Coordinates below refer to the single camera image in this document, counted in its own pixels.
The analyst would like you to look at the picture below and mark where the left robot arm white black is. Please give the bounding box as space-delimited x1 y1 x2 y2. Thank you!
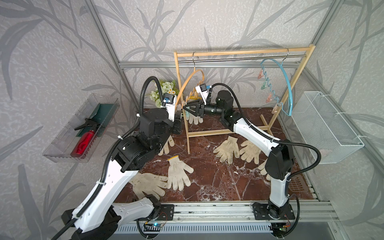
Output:
53 76 182 240

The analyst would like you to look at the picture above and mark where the green dustpan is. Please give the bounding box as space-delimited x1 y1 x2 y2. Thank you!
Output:
75 104 116 137

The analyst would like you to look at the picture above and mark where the brown slotted scoop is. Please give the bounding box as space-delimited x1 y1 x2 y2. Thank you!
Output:
289 175 310 193

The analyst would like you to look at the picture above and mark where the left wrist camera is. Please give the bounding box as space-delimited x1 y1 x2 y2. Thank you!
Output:
163 93 177 122

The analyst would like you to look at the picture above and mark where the blue clip hanger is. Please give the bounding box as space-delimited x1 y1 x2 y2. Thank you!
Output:
256 49 294 118

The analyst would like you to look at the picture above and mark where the clear plastic wall bin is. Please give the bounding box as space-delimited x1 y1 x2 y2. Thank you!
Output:
43 94 120 163

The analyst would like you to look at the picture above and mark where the white wire mesh basket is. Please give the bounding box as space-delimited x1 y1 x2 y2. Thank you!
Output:
292 91 365 165

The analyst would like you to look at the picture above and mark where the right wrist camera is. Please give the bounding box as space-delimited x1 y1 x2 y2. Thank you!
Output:
195 84 212 105

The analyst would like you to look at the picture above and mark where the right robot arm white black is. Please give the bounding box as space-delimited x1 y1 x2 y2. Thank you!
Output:
183 84 322 210

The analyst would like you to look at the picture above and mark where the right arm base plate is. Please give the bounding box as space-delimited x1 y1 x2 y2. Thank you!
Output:
252 201 296 221

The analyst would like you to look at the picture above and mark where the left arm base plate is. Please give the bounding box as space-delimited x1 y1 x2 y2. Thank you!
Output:
140 204 175 221

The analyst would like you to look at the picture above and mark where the potted white flower plant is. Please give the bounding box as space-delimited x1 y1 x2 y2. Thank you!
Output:
148 80 179 108

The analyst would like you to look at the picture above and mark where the orange clip hanger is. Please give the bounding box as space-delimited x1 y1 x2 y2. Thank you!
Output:
174 52 207 121

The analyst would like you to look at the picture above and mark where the red spray bottle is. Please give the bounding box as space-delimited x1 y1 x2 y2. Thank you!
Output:
71 130 95 158

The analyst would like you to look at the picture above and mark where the white glove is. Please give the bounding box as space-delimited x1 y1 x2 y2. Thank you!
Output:
258 160 271 181
188 92 202 103
129 173 168 200
213 136 240 164
240 141 262 165
158 136 175 156
167 155 194 191
186 112 204 125

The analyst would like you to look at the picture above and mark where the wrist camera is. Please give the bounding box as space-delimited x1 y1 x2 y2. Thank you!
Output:
163 93 177 122
195 84 212 105

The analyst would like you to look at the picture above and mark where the wooden clothes rack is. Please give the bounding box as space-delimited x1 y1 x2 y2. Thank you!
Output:
173 44 317 155

